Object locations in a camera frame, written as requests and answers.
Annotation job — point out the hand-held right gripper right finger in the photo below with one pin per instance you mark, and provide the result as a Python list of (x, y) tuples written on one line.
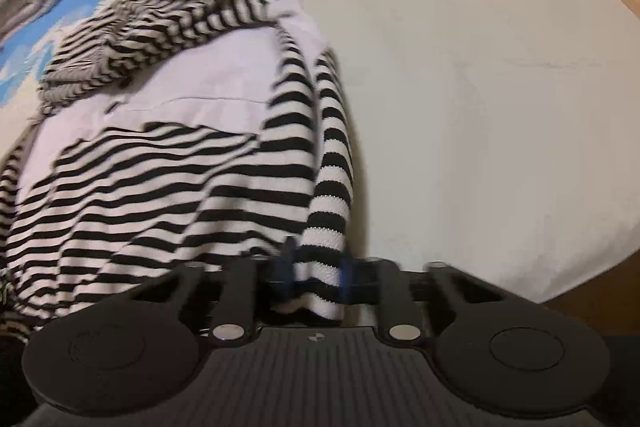
[(392, 292)]

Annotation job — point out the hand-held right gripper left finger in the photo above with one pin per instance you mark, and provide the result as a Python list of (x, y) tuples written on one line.
[(240, 297)]

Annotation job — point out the black white striped hooded top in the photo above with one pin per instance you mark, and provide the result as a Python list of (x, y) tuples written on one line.
[(175, 157)]

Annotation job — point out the blue and white bed sheet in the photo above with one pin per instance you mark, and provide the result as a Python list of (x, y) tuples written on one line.
[(475, 132)]

